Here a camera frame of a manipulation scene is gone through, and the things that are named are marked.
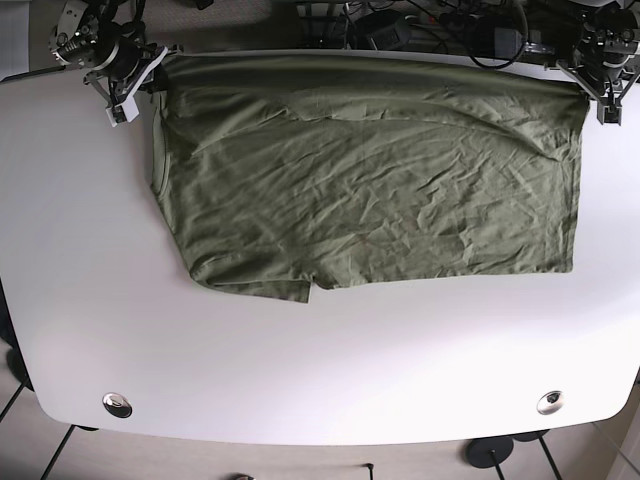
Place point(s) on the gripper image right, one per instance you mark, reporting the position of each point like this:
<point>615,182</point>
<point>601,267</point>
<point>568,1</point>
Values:
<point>605,82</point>

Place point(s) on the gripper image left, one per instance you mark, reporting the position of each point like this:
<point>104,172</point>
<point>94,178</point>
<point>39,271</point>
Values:
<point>132,69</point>

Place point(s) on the olive green T-shirt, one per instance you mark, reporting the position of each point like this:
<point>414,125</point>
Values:
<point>277,174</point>

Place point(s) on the black power box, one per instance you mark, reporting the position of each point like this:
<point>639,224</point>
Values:
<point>385,30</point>

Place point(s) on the right silver table grommet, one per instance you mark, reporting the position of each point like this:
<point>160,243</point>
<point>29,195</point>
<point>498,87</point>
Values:
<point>550,403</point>

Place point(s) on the silver table grommet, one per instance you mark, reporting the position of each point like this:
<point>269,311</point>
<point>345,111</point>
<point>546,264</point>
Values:
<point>550,403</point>
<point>117,405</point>

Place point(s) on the left silver table grommet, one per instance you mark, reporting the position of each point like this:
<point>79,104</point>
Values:
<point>117,405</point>

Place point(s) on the round black stand base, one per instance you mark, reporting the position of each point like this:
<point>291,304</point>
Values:
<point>488,452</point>

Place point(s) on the grey wrist camera image right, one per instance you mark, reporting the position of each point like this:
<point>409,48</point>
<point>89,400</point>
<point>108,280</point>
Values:
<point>609,113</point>

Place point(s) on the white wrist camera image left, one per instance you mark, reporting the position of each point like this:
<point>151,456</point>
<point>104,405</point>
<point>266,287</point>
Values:
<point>125,112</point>

